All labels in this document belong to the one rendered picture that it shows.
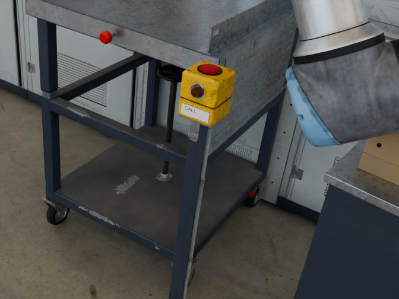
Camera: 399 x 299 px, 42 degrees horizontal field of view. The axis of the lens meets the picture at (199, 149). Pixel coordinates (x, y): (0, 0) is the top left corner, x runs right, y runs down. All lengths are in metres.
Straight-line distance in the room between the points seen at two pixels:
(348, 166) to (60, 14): 0.86
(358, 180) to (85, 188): 1.08
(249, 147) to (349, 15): 1.32
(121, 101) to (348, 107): 1.63
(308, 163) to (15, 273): 1.11
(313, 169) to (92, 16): 1.04
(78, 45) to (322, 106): 1.71
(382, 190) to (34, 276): 1.17
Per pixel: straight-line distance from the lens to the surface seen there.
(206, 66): 1.02
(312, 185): 2.06
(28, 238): 1.94
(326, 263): 1.17
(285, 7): 1.66
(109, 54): 2.31
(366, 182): 1.06
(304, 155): 2.00
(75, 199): 1.82
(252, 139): 2.09
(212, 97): 0.98
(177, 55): 1.28
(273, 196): 2.17
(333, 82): 0.84
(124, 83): 2.31
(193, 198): 1.15
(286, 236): 2.05
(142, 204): 1.80
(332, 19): 0.85
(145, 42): 1.33
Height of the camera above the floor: 1.30
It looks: 32 degrees down
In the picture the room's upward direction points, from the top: 8 degrees clockwise
